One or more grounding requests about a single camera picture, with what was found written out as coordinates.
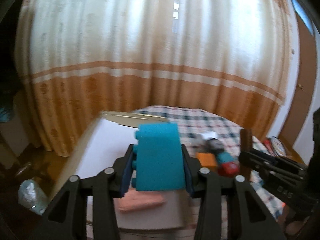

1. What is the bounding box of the orange cube block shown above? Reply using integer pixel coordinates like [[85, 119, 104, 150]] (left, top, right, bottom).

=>
[[196, 153, 218, 172]]

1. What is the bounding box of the copper rectangular tin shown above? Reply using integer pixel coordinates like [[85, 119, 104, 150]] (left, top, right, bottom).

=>
[[116, 189, 166, 213]]

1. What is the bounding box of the white pill bottle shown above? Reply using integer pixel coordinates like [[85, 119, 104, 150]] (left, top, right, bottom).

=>
[[200, 131, 219, 141]]

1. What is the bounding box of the brown wooden door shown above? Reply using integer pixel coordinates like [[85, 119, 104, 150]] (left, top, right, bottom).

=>
[[279, 13, 317, 150]]

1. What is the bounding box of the plaid tablecloth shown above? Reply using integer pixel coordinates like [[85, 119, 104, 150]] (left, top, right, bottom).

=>
[[86, 105, 286, 240]]

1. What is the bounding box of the large teal toy brick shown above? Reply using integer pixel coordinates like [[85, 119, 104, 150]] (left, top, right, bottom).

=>
[[133, 122, 185, 191]]

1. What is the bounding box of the brown wooden comb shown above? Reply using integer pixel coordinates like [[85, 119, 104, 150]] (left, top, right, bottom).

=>
[[239, 128, 253, 181]]

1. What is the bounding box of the grey patterned cloth pouch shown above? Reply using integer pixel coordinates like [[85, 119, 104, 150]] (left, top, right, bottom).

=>
[[199, 138, 226, 155]]

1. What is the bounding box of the small teal toy brick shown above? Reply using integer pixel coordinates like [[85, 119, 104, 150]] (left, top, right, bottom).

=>
[[215, 152, 235, 165]]

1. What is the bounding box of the cream and orange curtain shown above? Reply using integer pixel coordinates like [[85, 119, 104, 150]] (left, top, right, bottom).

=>
[[15, 0, 294, 157]]

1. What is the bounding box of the gold metal tin tray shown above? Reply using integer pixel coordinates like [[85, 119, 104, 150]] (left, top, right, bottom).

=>
[[50, 111, 189, 231]]

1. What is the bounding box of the red ice-cream toy brick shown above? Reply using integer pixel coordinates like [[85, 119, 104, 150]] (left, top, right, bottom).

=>
[[217, 161, 239, 178]]

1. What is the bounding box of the white paper tray liner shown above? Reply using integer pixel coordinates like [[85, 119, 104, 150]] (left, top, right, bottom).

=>
[[75, 118, 185, 230]]

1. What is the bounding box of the plastic bottle on floor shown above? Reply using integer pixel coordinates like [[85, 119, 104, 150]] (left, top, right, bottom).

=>
[[18, 179, 49, 215]]

